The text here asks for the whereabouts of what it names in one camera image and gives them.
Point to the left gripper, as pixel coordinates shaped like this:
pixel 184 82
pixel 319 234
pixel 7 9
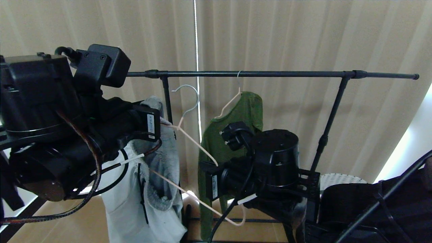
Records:
pixel 118 118

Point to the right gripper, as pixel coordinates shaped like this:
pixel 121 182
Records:
pixel 233 182

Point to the pink clothes hanger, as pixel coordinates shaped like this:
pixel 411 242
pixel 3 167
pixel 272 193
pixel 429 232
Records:
pixel 229 103
pixel 195 143

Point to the pale grey shorts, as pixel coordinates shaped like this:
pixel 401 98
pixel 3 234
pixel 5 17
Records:
pixel 125 209

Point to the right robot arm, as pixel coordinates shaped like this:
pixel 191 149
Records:
pixel 276 158

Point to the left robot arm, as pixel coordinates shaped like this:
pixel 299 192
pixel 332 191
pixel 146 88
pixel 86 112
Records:
pixel 33 87

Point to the black clothes rack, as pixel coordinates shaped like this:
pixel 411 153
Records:
pixel 287 73

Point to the green long-sleeved shirt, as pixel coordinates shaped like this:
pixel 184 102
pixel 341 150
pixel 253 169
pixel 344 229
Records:
pixel 243 111

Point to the beige curtain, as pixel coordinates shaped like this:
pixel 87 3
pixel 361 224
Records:
pixel 303 33

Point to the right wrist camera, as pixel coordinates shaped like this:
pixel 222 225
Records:
pixel 236 133

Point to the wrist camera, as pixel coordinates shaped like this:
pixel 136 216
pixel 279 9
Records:
pixel 236 133
pixel 101 65

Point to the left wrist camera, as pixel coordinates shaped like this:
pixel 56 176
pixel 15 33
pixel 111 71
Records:
pixel 101 65

